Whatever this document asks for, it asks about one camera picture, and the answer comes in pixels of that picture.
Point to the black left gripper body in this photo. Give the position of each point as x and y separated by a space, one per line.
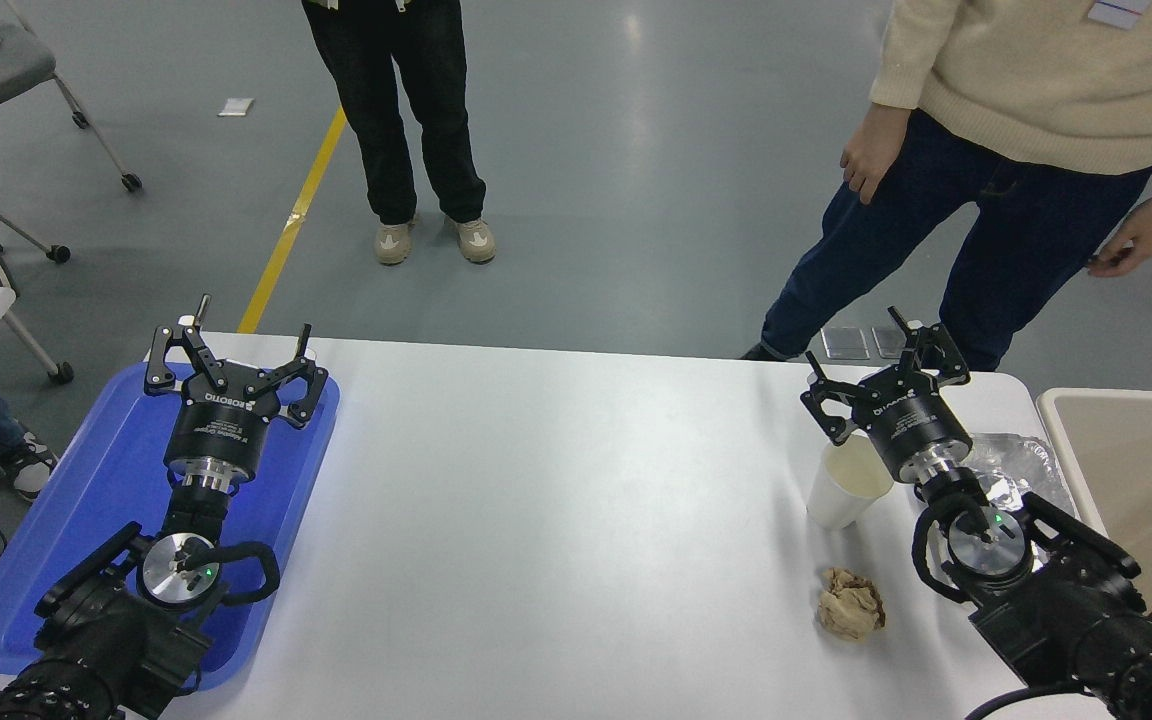
221 430

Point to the crumpled tan paper ball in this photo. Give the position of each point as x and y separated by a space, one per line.
851 605

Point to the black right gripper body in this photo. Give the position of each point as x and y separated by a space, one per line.
916 425

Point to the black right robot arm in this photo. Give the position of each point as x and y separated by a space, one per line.
1066 620

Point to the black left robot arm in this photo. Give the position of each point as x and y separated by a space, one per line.
106 640

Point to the person's right hand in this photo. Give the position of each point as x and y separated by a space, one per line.
876 150

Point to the grey wheeled chair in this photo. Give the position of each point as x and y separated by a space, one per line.
21 60

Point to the person's left hand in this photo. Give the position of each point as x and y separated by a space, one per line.
1146 235

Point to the white paper cup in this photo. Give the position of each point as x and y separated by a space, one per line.
836 500

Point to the metal floor plate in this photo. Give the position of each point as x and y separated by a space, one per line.
889 342
844 343

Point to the silver foil tray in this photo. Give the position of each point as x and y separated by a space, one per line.
1021 460

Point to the wheeled chair frame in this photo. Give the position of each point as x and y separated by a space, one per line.
21 238

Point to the blue plastic tray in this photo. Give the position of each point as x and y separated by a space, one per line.
86 500

